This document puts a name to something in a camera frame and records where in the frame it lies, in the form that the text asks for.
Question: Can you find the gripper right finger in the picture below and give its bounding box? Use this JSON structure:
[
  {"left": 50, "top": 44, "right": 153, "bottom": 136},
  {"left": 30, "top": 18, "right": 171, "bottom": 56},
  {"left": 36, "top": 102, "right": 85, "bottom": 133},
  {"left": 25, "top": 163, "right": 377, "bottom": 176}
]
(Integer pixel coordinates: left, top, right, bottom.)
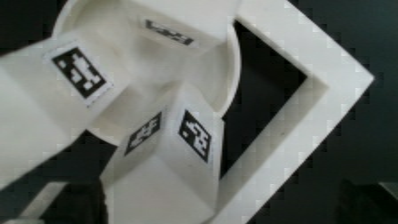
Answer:
[{"left": 336, "top": 180, "right": 398, "bottom": 224}]

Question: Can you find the white stool leg with tag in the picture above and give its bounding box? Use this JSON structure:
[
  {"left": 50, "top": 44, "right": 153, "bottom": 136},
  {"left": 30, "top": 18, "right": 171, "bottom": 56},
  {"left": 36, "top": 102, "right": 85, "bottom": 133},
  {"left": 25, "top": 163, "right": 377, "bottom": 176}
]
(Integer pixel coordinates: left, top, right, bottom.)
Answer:
[{"left": 114, "top": 0, "right": 242, "bottom": 83}]

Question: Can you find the white round stool seat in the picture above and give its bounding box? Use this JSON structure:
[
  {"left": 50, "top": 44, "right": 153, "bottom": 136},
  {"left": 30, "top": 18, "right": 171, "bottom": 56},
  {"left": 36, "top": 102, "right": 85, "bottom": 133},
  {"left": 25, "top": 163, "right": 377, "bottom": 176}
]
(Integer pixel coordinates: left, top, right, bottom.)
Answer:
[{"left": 53, "top": 0, "right": 240, "bottom": 122}]

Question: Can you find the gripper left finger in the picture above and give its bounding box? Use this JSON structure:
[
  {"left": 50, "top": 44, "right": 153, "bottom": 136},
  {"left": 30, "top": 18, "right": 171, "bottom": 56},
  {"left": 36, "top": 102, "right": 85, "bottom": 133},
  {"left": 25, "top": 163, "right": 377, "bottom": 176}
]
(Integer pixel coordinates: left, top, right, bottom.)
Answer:
[{"left": 11, "top": 179, "right": 114, "bottom": 224}]

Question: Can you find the white L-shaped fence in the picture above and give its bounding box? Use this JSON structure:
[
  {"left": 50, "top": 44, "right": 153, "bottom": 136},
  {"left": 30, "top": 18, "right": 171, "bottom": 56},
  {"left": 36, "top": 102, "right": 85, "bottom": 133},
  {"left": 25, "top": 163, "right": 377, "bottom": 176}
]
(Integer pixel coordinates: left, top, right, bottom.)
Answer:
[{"left": 206, "top": 0, "right": 373, "bottom": 224}]

